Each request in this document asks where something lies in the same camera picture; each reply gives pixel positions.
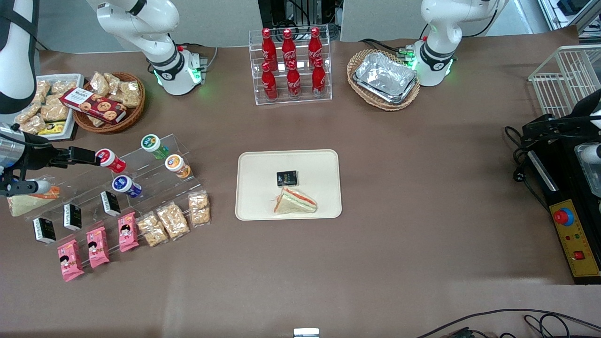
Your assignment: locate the black sealing machine yellow panel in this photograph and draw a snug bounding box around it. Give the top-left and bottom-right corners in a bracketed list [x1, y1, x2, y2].
[522, 89, 601, 285]

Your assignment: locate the beige plastic tray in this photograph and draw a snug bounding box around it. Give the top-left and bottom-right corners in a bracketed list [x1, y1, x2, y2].
[235, 149, 343, 221]

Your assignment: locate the aluminium foil tray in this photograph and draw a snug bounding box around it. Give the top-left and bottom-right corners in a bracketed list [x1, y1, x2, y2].
[356, 52, 418, 97]
[353, 75, 419, 105]

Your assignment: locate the pink snack pack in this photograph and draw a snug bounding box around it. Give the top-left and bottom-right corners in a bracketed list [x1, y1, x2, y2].
[86, 226, 110, 269]
[117, 211, 140, 253]
[57, 239, 85, 282]

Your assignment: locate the red cola bottle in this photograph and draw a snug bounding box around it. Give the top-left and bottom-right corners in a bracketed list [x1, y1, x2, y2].
[312, 58, 326, 97]
[282, 28, 297, 65]
[308, 27, 324, 62]
[286, 60, 302, 99]
[261, 28, 277, 66]
[261, 62, 278, 101]

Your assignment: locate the white rectangular tray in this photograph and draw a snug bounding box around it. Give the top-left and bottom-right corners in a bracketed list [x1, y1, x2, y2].
[14, 74, 85, 141]

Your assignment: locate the black equipment rack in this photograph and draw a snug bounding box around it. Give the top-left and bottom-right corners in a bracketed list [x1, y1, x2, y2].
[257, 0, 341, 30]

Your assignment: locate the aluminium frame shelf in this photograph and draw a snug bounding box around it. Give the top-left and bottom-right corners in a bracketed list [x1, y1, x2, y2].
[538, 0, 601, 40]

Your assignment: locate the wrapped triangle sandwich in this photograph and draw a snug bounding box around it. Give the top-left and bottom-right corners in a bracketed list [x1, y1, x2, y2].
[273, 186, 318, 215]
[7, 185, 62, 217]

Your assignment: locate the clear acrylic tiered stand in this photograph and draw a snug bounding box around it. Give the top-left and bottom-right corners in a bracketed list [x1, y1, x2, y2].
[23, 134, 208, 238]

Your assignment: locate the silver food container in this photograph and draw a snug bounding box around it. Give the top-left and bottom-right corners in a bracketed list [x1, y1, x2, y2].
[575, 143, 601, 198]

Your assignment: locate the black power cable with plug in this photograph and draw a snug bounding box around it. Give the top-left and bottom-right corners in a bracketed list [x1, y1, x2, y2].
[504, 126, 551, 210]

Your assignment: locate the red gum bottle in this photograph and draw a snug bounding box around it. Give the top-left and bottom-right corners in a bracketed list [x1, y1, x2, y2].
[95, 148, 127, 173]

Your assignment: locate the red cookie box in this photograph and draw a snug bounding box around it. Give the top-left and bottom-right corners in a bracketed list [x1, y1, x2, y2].
[60, 88, 127, 125]

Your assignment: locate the light tan wicker basket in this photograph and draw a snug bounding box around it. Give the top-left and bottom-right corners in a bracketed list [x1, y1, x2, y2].
[347, 49, 421, 111]

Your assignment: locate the white wire basket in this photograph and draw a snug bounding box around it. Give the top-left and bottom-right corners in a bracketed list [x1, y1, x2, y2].
[528, 45, 601, 118]

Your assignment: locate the clear acrylic bottle rack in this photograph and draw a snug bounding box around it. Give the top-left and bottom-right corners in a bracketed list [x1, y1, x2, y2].
[249, 24, 332, 106]

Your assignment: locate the green gum bottle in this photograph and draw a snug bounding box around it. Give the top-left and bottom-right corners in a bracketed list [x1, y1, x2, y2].
[141, 134, 170, 160]

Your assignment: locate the orange gum bottle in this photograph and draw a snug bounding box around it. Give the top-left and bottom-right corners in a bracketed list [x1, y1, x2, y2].
[165, 154, 192, 179]

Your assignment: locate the dark brown wicker basket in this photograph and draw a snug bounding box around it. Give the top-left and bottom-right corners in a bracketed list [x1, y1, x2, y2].
[73, 72, 146, 134]

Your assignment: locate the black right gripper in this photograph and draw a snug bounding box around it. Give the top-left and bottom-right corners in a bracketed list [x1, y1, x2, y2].
[21, 134, 102, 171]

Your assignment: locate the blue gum bottle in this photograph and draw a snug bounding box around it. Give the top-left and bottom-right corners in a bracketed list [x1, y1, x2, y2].
[112, 175, 143, 198]

